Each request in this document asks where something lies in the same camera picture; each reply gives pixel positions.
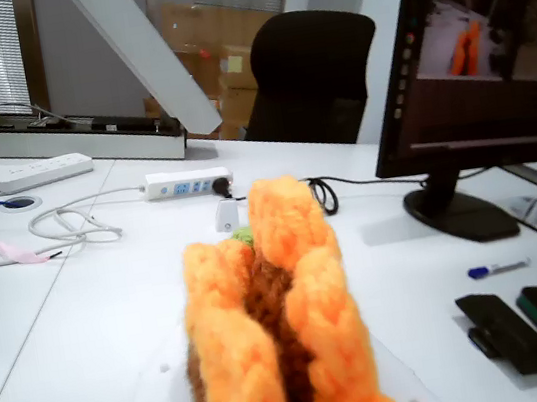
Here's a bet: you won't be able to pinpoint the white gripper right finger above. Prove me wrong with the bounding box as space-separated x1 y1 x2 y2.
371 330 451 402

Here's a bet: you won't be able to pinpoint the crochet sunflower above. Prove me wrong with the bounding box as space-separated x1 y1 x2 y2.
158 162 406 402

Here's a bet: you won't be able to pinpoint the black stapler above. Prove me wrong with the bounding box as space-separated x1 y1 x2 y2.
453 284 537 386

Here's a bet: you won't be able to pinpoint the blue capped marker pen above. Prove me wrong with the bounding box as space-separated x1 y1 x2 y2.
465 256 534 282

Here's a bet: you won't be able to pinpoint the small white adapter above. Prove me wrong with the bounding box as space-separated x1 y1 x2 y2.
211 198 243 234

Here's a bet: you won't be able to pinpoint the pink ribbon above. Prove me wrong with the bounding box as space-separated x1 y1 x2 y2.
0 226 51 270

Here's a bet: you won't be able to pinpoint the white power strip blue sockets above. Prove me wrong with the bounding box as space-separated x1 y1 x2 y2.
142 161 236 204

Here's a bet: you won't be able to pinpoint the round desk grommet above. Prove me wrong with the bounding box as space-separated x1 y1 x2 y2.
0 192 43 216

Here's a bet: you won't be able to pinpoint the plain white power strip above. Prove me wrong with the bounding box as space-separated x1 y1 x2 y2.
0 149 98 197

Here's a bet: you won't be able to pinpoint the black computer monitor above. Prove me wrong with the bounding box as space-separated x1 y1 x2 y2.
349 0 537 258

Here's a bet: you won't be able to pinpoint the long black bar device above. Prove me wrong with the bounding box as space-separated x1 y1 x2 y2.
66 100 184 152

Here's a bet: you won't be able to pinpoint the black office chair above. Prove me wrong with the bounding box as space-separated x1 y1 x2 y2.
225 0 394 161

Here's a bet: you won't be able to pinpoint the yellow note on box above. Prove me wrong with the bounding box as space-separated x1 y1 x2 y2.
224 52 245 75

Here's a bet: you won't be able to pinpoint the white slanted beam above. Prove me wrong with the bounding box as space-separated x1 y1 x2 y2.
65 0 226 153

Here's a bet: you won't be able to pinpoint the white power cord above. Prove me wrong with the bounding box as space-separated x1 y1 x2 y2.
24 183 157 256

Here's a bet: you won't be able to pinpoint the black cable with plug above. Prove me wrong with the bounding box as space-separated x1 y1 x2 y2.
212 146 434 232

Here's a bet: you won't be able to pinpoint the grey white cable tray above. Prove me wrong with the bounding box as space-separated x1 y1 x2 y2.
0 97 191 187

